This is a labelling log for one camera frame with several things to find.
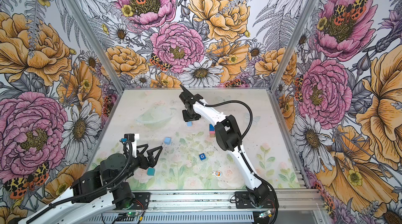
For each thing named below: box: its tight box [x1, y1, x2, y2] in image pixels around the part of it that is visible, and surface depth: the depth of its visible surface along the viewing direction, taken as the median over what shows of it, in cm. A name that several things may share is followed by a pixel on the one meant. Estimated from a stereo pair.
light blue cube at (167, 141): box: [164, 137, 172, 145], surface depth 96 cm
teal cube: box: [146, 168, 156, 176], surface depth 84 cm
